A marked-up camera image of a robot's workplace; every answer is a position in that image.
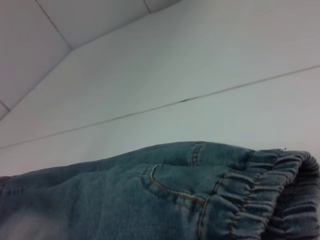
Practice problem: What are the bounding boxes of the blue denim shorts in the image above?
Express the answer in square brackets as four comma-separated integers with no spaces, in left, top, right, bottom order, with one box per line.
[0,140,320,240]

